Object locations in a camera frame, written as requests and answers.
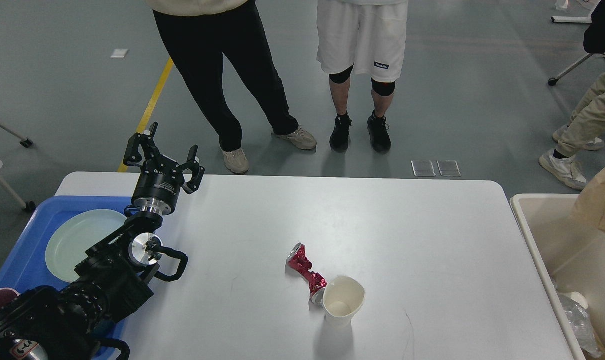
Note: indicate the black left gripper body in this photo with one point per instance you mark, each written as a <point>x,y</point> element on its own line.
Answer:
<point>158,188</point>

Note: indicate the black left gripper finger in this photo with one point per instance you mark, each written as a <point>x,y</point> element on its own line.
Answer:
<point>141,151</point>
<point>192,164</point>

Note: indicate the green plate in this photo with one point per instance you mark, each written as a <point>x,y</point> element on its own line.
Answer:
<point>68,245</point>

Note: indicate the crushed red can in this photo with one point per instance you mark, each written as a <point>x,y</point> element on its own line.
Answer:
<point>299,262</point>

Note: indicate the white paper cup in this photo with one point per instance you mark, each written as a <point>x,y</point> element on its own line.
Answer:
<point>343,298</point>

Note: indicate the aluminium foil tray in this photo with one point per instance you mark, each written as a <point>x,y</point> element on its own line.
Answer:
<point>577,326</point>

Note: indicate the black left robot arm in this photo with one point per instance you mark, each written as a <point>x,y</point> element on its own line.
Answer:
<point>145,253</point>

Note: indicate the rolling stand leg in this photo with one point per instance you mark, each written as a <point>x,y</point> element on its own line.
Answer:
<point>25,141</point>

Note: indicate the blue plastic tray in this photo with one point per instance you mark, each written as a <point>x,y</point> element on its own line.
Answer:
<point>27,240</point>

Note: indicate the person in white shorts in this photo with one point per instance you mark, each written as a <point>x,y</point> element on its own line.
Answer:
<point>362,37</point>

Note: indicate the grey floor plate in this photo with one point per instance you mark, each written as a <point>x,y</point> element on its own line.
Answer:
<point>449,168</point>
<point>423,169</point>

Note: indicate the beige plastic bin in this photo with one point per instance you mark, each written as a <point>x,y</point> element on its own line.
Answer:
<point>569,257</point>

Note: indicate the small white cup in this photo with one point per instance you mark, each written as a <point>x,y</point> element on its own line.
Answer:
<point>579,298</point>

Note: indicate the person in khaki trousers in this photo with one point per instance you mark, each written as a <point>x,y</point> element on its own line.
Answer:
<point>587,121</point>

